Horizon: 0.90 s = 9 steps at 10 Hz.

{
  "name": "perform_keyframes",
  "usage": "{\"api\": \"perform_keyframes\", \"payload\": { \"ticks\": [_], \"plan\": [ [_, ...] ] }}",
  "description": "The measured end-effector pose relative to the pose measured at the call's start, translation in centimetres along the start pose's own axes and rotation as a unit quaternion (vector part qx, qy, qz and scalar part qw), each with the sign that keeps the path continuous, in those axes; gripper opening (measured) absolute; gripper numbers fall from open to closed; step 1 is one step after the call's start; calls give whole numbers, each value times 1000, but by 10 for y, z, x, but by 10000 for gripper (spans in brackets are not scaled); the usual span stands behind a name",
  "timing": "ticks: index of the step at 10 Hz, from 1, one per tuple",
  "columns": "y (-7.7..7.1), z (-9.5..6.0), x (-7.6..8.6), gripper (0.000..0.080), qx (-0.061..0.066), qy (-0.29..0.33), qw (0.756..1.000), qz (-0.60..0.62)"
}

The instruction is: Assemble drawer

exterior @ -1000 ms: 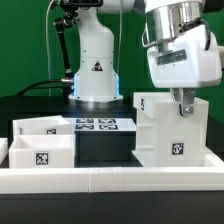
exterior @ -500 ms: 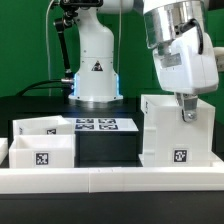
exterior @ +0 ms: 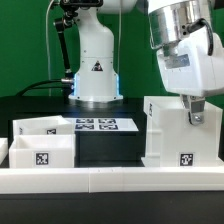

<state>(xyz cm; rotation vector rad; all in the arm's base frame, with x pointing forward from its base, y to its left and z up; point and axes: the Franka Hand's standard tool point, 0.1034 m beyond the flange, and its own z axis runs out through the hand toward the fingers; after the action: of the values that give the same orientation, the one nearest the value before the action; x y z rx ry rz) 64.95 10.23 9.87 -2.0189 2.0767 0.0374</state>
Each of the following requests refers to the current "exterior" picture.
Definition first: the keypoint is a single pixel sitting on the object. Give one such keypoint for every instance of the white front fence rail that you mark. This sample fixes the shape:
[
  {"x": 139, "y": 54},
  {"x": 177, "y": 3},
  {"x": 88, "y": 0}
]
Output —
[{"x": 94, "y": 180}]

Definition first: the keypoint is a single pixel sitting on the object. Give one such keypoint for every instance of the white fence rail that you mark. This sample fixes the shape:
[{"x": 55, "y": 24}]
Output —
[
  {"x": 94, "y": 180},
  {"x": 3, "y": 149}
]

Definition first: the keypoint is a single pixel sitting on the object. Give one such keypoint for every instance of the white drawer cabinet frame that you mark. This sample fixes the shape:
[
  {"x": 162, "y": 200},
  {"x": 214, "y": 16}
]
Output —
[{"x": 172, "y": 141}]

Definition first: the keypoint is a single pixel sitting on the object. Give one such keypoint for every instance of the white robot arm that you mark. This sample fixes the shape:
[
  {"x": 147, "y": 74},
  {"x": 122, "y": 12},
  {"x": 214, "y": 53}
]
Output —
[{"x": 167, "y": 23}]

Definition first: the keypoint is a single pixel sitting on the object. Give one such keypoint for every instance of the white rear drawer box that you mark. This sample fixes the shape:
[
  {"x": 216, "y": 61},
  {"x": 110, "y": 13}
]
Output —
[{"x": 56, "y": 125}]

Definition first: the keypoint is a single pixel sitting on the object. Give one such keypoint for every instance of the white left fence rail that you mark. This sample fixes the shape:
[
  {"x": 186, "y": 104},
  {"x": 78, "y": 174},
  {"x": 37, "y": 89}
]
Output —
[{"x": 3, "y": 149}]

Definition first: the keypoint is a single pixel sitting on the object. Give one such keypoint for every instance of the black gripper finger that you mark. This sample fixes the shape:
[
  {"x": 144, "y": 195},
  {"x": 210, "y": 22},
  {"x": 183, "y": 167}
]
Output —
[{"x": 195, "y": 107}]

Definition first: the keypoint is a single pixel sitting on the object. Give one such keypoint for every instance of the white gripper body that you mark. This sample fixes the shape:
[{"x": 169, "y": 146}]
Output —
[{"x": 192, "y": 71}]

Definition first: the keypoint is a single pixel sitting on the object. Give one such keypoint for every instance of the white front drawer box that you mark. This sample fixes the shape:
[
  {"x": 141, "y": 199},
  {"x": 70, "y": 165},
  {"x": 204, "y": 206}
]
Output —
[{"x": 42, "y": 151}]

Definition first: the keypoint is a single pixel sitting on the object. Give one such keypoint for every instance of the marker tag sheet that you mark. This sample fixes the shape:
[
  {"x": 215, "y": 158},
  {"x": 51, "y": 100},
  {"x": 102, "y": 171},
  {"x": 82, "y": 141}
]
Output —
[{"x": 104, "y": 124}]

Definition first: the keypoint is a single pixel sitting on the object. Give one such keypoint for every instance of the white drawer box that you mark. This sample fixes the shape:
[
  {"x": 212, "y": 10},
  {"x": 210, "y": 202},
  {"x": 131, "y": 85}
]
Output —
[
  {"x": 56, "y": 125},
  {"x": 42, "y": 151}
]

